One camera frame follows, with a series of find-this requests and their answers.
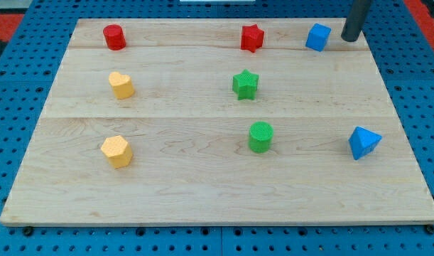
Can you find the blue triangular prism block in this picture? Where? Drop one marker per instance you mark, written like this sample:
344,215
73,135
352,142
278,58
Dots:
362,142

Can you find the blue cube block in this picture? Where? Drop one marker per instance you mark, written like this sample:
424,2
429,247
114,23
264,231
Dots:
317,37

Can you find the red star block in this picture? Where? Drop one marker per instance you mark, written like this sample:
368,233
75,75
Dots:
252,38

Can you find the yellow heart block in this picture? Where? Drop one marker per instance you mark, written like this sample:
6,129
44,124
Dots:
121,85

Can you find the green star block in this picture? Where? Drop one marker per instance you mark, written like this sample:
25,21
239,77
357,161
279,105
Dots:
245,85

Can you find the light wooden board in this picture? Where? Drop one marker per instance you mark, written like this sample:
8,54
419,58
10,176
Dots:
189,133

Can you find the green cylinder block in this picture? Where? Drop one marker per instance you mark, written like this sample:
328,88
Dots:
260,136

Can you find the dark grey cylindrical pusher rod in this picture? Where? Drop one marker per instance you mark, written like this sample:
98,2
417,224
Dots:
355,20

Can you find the blue perforated pegboard base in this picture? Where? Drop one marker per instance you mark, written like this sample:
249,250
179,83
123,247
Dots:
400,34

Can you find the red cylinder block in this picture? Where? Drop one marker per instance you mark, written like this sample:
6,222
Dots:
114,37

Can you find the yellow hexagon block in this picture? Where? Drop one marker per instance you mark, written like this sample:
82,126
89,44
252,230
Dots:
117,151

